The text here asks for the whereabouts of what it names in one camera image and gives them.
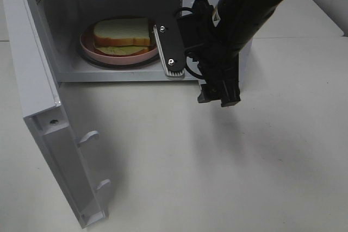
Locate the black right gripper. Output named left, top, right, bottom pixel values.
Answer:
left=177, top=0, right=241, bottom=107

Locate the sandwich with lettuce and cheese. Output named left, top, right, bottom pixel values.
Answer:
left=93, top=18, right=153, bottom=57

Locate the pink round plate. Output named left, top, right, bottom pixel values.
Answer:
left=79, top=16, right=158, bottom=65

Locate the white microwave door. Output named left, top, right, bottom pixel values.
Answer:
left=3, top=0, right=106, bottom=228

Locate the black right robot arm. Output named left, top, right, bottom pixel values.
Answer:
left=177, top=0, right=283, bottom=107

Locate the glass microwave turntable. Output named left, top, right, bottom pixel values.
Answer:
left=76, top=45, right=160, bottom=70

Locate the white microwave oven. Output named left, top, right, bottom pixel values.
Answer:
left=3, top=0, right=218, bottom=96

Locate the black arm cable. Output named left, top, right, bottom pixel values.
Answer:
left=172, top=6, right=218, bottom=79

